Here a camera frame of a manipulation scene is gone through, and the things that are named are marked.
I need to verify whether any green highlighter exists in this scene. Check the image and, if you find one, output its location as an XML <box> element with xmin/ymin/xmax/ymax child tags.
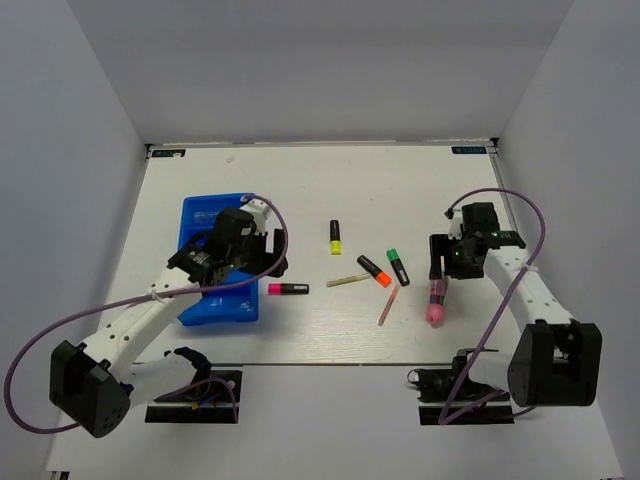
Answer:
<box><xmin>386</xmin><ymin>248</ymin><xmax>410</xmax><ymax>287</ymax></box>

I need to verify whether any pink highlighter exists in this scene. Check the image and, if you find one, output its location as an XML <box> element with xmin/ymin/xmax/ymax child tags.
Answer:
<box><xmin>267</xmin><ymin>283</ymin><xmax>310</xmax><ymax>296</ymax></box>

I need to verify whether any yellow highlighter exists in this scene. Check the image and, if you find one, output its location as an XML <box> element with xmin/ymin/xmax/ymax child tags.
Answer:
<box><xmin>329</xmin><ymin>219</ymin><xmax>342</xmax><ymax>255</ymax></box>

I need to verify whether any pink thin pen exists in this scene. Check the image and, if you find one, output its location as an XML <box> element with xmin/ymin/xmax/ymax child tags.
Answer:
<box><xmin>377</xmin><ymin>285</ymin><xmax>400</xmax><ymax>326</ymax></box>

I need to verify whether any orange highlighter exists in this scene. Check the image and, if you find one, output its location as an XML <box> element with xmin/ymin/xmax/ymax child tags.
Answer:
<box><xmin>357</xmin><ymin>255</ymin><xmax>392</xmax><ymax>287</ymax></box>

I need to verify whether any pink eraser-topped pen case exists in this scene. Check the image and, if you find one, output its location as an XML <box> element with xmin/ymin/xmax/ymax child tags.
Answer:
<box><xmin>426</xmin><ymin>278</ymin><xmax>448</xmax><ymax>327</ymax></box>

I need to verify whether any beige thin pen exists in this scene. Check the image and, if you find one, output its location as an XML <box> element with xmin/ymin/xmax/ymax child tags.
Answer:
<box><xmin>326</xmin><ymin>273</ymin><xmax>371</xmax><ymax>288</ymax></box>

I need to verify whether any clear blue-tipped pen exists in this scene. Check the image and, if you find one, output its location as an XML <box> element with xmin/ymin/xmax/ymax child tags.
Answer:
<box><xmin>193</xmin><ymin>211</ymin><xmax>217</xmax><ymax>225</ymax></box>

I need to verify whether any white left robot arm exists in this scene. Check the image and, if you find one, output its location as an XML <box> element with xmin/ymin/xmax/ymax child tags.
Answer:
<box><xmin>49</xmin><ymin>197</ymin><xmax>288</xmax><ymax>438</ymax></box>

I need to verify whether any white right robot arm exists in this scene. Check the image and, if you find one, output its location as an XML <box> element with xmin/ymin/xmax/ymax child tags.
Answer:
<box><xmin>427</xmin><ymin>202</ymin><xmax>602</xmax><ymax>407</ymax></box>

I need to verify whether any blue plastic tray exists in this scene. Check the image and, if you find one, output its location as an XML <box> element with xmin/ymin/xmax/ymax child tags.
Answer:
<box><xmin>178</xmin><ymin>193</ymin><xmax>259</xmax><ymax>327</ymax></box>

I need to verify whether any right corner label sticker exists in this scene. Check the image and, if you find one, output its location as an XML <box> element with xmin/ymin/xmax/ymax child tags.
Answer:
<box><xmin>451</xmin><ymin>145</ymin><xmax>487</xmax><ymax>155</ymax></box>

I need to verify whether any corner label sticker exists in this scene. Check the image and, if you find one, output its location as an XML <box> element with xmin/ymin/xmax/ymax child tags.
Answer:
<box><xmin>151</xmin><ymin>149</ymin><xmax>186</xmax><ymax>158</ymax></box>
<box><xmin>451</xmin><ymin>145</ymin><xmax>487</xmax><ymax>155</ymax></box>

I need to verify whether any left corner label sticker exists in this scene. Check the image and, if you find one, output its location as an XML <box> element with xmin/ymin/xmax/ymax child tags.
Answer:
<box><xmin>151</xmin><ymin>149</ymin><xmax>186</xmax><ymax>158</ymax></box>

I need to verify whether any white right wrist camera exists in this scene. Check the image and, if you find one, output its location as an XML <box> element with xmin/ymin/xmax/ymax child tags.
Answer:
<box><xmin>445</xmin><ymin>208</ymin><xmax>463</xmax><ymax>241</ymax></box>

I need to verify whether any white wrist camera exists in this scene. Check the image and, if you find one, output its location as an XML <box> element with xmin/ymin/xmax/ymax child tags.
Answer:
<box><xmin>240</xmin><ymin>195</ymin><xmax>272</xmax><ymax>235</ymax></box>
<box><xmin>445</xmin><ymin>208</ymin><xmax>463</xmax><ymax>241</ymax></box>

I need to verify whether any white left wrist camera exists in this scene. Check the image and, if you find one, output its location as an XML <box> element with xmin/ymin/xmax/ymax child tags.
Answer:
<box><xmin>240</xmin><ymin>195</ymin><xmax>272</xmax><ymax>235</ymax></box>

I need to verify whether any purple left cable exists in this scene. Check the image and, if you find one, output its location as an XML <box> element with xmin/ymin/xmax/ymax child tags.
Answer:
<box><xmin>3</xmin><ymin>193</ymin><xmax>290</xmax><ymax>435</ymax></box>

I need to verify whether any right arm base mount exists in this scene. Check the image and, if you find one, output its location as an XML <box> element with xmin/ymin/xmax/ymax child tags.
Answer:
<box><xmin>407</xmin><ymin>368</ymin><xmax>515</xmax><ymax>426</ymax></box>

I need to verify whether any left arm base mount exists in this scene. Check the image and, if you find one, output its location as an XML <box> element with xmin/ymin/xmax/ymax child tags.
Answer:
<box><xmin>145</xmin><ymin>370</ymin><xmax>243</xmax><ymax>425</ymax></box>

